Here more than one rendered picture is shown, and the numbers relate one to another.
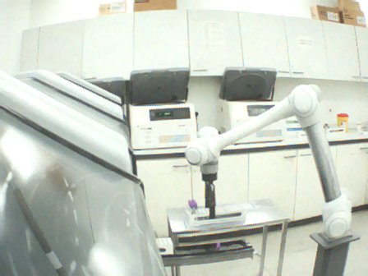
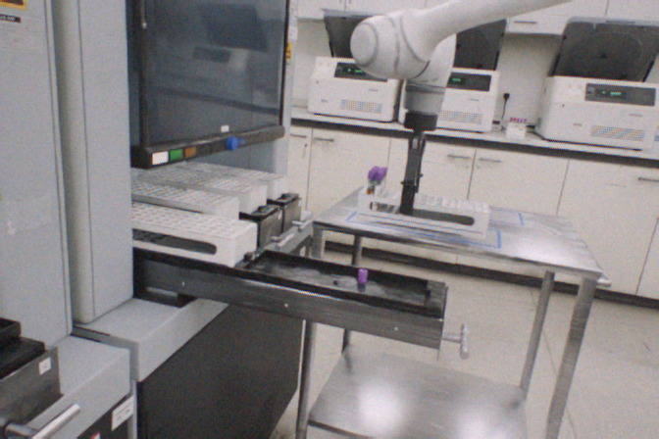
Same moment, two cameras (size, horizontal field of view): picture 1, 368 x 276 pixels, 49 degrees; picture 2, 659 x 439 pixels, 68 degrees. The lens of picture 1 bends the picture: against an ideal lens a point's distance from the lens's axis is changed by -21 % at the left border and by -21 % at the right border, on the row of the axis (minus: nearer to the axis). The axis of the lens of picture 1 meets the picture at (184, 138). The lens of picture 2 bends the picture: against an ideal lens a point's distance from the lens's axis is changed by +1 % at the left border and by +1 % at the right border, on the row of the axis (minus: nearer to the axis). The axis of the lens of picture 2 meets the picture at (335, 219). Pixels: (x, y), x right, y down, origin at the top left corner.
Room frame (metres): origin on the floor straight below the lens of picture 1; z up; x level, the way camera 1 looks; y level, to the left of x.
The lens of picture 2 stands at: (1.25, -0.36, 1.13)
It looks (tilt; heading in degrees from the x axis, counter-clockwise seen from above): 16 degrees down; 21
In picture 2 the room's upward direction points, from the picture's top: 6 degrees clockwise
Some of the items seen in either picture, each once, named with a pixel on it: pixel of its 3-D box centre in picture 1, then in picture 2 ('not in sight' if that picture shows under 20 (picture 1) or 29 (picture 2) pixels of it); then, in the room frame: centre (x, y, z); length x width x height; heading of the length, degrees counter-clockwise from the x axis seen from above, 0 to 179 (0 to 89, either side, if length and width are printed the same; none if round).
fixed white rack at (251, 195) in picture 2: not in sight; (202, 192); (2.21, 0.36, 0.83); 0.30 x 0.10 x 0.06; 97
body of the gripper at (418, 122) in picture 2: (209, 181); (418, 132); (2.36, -0.11, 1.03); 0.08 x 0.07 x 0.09; 8
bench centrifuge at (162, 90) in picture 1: (159, 105); (453, 72); (4.55, 0.20, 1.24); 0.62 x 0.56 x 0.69; 8
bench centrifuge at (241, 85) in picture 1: (251, 102); (599, 83); (4.65, -0.64, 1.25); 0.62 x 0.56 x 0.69; 7
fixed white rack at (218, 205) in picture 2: not in sight; (166, 206); (2.06, 0.34, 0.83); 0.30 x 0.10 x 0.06; 97
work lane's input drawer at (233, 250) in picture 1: (179, 256); (260, 279); (1.94, 0.04, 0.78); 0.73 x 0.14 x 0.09; 97
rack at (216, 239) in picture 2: (137, 248); (170, 233); (1.92, 0.22, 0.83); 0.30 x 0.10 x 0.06; 97
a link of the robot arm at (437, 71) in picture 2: (208, 144); (427, 47); (2.35, -0.11, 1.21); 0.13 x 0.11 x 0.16; 161
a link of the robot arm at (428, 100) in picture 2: (209, 167); (423, 100); (2.36, -0.11, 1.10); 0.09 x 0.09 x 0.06
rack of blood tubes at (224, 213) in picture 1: (216, 215); (422, 211); (2.36, -0.15, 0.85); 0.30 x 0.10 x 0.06; 98
